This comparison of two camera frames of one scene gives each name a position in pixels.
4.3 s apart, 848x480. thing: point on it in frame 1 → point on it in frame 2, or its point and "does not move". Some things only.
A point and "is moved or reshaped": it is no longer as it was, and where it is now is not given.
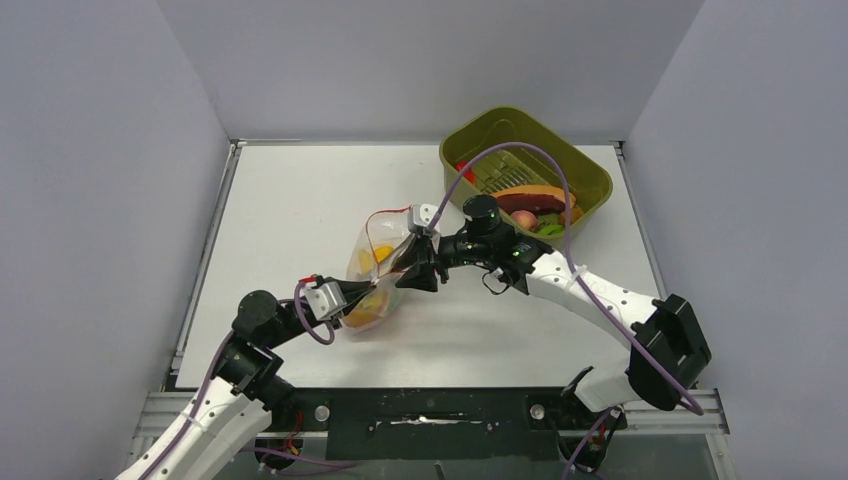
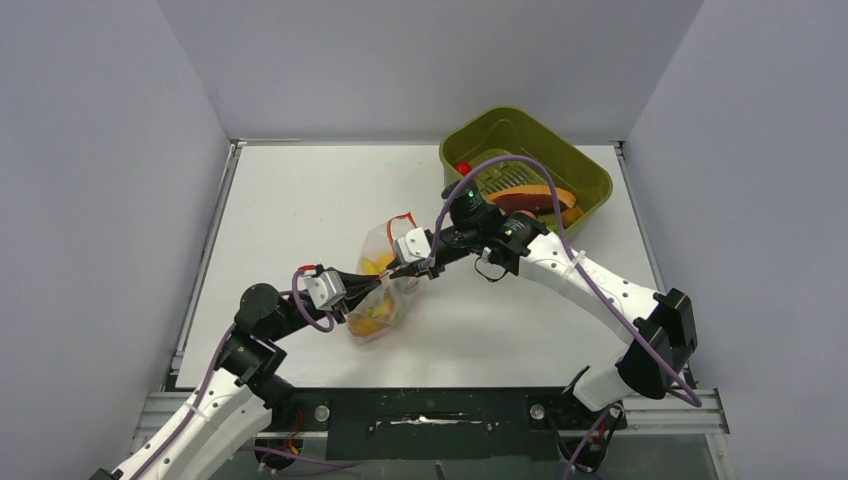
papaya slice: [535, 198] does not move
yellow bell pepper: [382, 252] → [376, 266]
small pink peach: [525, 218] does not move
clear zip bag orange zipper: [371, 259] is moved or reshaped
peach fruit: [367, 309] → [365, 326]
